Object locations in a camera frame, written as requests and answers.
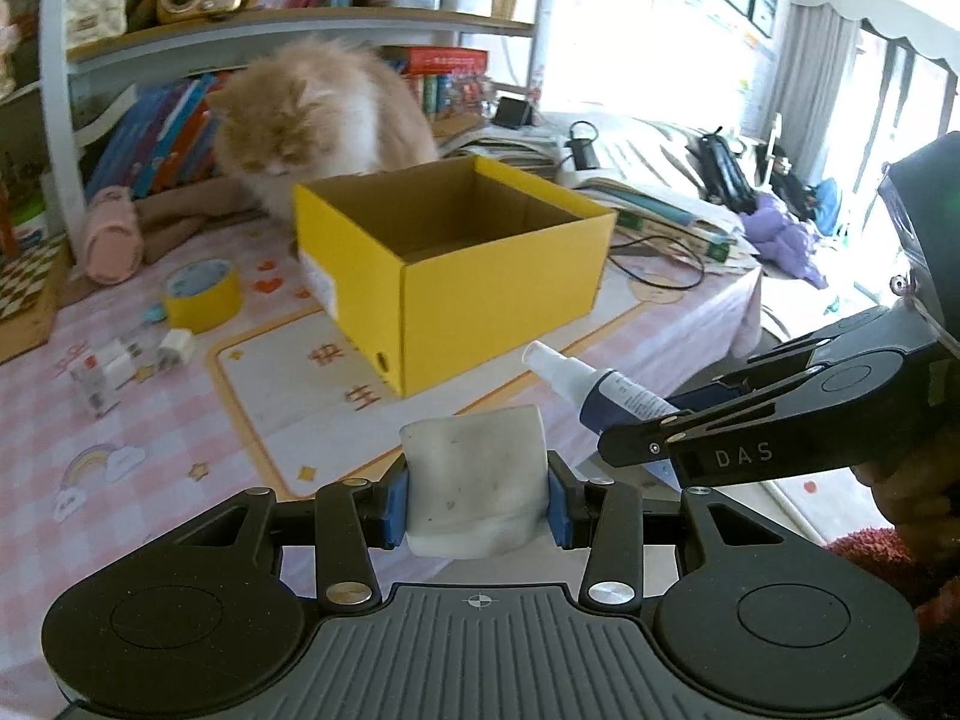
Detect small white plug adapter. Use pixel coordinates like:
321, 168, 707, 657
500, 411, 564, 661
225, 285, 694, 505
94, 338, 145, 390

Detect white red small box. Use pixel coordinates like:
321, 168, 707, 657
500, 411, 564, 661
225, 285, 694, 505
68, 355, 121, 418

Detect pink checkered tablecloth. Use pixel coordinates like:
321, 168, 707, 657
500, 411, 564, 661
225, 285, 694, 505
0, 208, 763, 699

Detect white charger cube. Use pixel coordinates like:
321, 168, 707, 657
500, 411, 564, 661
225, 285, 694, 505
156, 328, 195, 372

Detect yellow cardboard box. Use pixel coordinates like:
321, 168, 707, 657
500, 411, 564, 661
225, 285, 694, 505
293, 156, 615, 397

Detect pink cylindrical pencil case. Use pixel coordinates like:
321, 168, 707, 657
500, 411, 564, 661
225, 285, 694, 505
82, 185, 143, 286

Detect brown folded cloth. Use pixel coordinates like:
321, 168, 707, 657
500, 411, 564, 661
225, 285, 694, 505
133, 177, 260, 265

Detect black power adapter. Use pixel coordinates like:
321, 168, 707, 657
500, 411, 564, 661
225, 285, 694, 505
566, 119, 601, 171

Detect black cable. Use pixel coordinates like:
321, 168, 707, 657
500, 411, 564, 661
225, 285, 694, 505
605, 232, 708, 291

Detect orange white fluffy cat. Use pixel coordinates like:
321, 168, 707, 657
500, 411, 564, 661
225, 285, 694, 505
206, 37, 438, 226

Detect white blue spray bottle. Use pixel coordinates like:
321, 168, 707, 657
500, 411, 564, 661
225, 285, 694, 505
523, 341, 679, 436

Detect operator right hand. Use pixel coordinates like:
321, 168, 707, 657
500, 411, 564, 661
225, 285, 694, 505
853, 431, 958, 554

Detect wooden chessboard box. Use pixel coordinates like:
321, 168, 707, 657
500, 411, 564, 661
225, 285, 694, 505
0, 236, 71, 364

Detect white quilted pearl handbag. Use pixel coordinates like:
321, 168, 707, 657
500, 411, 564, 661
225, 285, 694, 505
65, 0, 127, 50

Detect yellow tape roll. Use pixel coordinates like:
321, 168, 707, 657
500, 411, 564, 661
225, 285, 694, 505
163, 257, 244, 335

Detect blue leaning books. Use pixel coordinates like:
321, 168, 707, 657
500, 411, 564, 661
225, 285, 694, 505
85, 71, 231, 203

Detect red dictionary book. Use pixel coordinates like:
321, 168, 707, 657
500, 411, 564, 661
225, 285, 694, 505
379, 46, 488, 75

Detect stack of books and papers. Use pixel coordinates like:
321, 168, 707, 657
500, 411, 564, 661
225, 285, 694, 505
439, 122, 758, 273

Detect white bookshelf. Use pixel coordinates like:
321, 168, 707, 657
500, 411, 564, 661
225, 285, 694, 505
39, 0, 551, 250

